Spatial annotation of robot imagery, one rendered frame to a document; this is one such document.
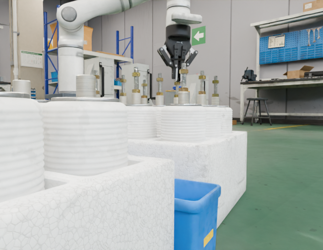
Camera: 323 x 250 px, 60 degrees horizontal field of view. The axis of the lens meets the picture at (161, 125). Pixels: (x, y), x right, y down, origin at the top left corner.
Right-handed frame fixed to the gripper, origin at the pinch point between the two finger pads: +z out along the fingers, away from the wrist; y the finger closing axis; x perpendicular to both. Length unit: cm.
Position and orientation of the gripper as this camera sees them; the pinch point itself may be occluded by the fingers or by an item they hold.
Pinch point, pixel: (177, 75)
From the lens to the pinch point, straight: 86.6
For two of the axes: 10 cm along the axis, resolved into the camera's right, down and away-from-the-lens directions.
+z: -0.1, 10.0, 0.5
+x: 3.4, 0.5, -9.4
